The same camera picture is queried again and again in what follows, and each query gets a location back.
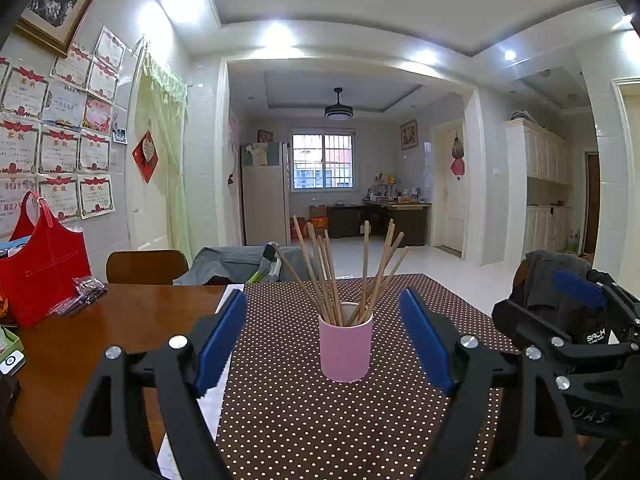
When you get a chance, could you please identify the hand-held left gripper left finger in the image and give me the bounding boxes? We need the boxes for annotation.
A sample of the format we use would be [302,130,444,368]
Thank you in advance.
[59,289,249,480]

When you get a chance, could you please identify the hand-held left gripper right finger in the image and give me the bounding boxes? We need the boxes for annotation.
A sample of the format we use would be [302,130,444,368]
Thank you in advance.
[398,287,587,480]

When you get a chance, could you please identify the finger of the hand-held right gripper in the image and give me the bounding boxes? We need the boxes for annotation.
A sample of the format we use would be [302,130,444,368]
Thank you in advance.
[491,299,640,395]
[552,269,640,326]

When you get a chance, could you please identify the pink cup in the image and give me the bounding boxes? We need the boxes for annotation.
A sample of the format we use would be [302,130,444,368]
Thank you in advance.
[318,301,374,383]

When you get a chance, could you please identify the bundle of wooden chopsticks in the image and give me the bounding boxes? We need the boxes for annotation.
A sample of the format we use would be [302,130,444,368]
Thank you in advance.
[272,215,410,327]

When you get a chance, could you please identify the dark grey jacket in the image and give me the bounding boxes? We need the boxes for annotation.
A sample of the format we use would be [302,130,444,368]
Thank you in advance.
[512,249,608,311]

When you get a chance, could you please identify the black jacket with white print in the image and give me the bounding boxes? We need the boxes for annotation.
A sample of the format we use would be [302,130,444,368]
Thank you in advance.
[565,310,631,348]

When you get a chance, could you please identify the white table liner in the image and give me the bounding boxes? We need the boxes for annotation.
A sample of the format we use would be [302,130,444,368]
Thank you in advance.
[157,284,246,480]

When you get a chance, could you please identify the white and green bag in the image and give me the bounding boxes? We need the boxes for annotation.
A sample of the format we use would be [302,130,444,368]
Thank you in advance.
[250,255,283,283]

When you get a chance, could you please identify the light grey jacket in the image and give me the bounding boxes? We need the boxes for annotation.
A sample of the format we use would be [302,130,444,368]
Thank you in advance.
[175,242,321,286]

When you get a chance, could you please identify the brown door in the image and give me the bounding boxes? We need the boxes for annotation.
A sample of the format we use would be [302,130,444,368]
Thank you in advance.
[584,150,600,256]

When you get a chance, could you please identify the wooden chair back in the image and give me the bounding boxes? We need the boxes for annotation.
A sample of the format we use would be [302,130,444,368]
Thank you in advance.
[106,250,190,286]

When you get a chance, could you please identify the brown polka dot tablecloth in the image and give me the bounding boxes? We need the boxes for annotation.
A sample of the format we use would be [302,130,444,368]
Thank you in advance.
[215,273,521,480]

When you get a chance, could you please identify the white door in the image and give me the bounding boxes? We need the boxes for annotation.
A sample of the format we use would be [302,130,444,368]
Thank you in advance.
[431,117,468,256]

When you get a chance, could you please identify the dark wooden desk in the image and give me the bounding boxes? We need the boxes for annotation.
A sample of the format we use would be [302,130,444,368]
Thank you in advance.
[327,200,432,247]

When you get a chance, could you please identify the clear packet of pens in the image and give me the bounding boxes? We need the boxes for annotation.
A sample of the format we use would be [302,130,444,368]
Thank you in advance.
[50,276,108,317]

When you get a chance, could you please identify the white refrigerator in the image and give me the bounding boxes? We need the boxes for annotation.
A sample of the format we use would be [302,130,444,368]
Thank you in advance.
[240,141,292,247]

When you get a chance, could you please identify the assorted small desk ornaments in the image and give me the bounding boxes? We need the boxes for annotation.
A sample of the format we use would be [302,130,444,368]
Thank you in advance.
[367,172,422,204]

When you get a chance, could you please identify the red door hanging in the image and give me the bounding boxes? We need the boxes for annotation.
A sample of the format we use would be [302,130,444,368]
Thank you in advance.
[448,130,467,179]

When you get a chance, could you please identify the red bag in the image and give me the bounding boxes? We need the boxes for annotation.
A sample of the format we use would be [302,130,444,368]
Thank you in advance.
[0,191,93,329]

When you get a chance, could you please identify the light green curtain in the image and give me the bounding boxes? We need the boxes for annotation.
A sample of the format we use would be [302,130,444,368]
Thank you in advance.
[135,50,193,271]

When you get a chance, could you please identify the barred window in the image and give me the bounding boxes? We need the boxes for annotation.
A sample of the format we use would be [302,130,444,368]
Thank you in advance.
[291,130,357,192]

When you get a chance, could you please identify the small white device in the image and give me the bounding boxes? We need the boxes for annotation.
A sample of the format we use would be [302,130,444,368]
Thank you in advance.
[0,351,27,375]

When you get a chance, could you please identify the green box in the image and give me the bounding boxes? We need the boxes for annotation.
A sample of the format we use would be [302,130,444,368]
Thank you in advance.
[0,325,25,361]

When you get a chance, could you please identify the black ceiling fan lamp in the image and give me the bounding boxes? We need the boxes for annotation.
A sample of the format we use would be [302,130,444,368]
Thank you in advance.
[324,87,355,122]

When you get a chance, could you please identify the white wall cabinets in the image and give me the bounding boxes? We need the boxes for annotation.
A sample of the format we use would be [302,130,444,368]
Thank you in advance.
[505,119,575,256]

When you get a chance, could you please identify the red heart wall decoration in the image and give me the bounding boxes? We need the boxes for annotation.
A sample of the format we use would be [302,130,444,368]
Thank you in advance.
[131,130,160,184]

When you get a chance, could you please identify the wall of award certificates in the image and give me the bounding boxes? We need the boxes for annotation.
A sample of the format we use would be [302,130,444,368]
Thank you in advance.
[0,25,126,241]

